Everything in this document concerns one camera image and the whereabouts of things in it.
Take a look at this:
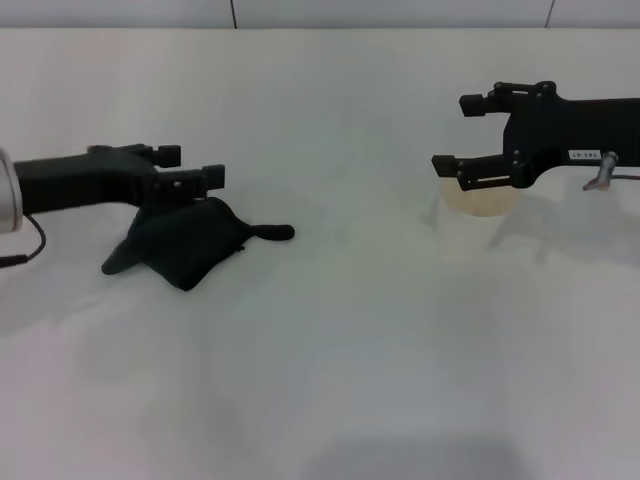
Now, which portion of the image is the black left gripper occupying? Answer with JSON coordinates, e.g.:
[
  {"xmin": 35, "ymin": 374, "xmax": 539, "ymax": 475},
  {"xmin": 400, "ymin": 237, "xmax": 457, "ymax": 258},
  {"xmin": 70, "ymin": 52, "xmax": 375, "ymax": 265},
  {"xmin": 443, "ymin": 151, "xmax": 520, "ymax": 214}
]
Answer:
[{"xmin": 12, "ymin": 143, "xmax": 227, "ymax": 215}]

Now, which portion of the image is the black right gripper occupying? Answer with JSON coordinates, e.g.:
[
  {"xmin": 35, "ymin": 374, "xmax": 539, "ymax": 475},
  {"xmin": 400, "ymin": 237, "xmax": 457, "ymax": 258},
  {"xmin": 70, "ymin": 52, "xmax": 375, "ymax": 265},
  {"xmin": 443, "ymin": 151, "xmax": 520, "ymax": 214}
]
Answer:
[{"xmin": 430, "ymin": 79, "xmax": 640, "ymax": 193}]

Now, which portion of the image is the white paper cup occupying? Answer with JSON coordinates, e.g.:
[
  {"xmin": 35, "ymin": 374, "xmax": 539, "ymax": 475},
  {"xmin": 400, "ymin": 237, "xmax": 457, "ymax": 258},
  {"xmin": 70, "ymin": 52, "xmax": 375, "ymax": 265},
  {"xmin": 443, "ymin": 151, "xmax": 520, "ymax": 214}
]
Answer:
[{"xmin": 433, "ymin": 178, "xmax": 521, "ymax": 262}]

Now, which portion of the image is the dark cloth rag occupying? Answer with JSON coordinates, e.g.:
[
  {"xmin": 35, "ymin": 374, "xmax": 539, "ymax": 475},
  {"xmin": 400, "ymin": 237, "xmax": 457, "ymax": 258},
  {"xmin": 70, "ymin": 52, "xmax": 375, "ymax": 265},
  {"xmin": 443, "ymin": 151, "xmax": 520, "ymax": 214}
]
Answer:
[{"xmin": 100, "ymin": 195, "xmax": 296, "ymax": 293}]

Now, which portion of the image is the right wrist cable with plug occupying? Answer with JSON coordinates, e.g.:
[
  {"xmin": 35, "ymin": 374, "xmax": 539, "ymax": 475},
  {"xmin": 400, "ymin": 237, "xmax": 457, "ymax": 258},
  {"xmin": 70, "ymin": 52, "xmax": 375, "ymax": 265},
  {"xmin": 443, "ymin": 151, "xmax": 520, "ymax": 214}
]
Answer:
[{"xmin": 581, "ymin": 151, "xmax": 640, "ymax": 194}]

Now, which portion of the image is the wrist cable with plug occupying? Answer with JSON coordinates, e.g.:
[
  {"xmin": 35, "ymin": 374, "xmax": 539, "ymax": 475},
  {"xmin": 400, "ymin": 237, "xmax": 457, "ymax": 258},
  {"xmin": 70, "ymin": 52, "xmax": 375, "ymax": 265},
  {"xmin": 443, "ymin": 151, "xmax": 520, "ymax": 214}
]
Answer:
[
  {"xmin": 581, "ymin": 151, "xmax": 640, "ymax": 194},
  {"xmin": 0, "ymin": 213, "xmax": 48, "ymax": 268}
]

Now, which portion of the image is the left wrist cable with plug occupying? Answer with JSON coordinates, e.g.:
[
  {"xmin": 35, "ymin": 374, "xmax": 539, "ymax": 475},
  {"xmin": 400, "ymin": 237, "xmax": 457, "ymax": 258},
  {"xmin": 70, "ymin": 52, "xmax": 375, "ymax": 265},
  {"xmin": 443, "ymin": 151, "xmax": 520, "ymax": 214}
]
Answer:
[{"xmin": 0, "ymin": 213, "xmax": 48, "ymax": 268}]

